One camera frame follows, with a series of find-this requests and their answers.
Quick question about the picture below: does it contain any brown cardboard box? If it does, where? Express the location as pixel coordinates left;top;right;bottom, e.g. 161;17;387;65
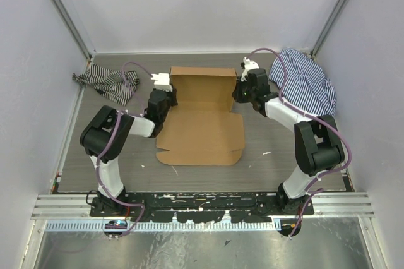
156;66;245;166

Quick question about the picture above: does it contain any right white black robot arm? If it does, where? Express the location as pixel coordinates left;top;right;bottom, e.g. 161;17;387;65
232;68;345;215

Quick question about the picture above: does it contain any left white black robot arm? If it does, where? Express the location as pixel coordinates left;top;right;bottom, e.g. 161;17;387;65
80;84;177;217

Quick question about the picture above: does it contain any black white striped cloth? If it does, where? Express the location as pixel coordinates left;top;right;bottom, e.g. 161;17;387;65
72;63;140;106

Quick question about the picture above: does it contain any blue white striped cloth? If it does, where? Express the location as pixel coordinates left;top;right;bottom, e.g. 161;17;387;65
269;48;336;116

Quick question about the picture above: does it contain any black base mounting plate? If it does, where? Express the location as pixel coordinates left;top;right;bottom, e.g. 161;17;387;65
86;192;314;224

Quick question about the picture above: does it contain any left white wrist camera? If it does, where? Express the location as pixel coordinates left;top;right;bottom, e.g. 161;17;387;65
150;73;172;92

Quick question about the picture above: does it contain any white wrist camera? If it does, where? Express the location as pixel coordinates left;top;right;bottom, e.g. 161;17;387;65
241;57;259;81
150;73;172;92

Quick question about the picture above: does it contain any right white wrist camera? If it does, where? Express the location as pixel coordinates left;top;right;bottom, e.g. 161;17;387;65
241;57;259;81

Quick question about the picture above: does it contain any left aluminium frame post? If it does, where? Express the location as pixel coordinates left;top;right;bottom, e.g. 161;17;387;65
50;0;93;60

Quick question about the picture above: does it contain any aluminium frame post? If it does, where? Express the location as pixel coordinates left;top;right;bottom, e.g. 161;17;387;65
50;0;93;60
310;0;349;58

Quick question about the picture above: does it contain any right aluminium frame post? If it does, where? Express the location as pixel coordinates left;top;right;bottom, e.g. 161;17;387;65
310;0;349;58

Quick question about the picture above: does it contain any aluminium front rail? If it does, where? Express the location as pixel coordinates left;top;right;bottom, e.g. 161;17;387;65
32;192;374;222

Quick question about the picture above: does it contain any slotted grey cable duct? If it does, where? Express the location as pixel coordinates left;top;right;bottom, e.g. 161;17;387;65
44;219;281;232

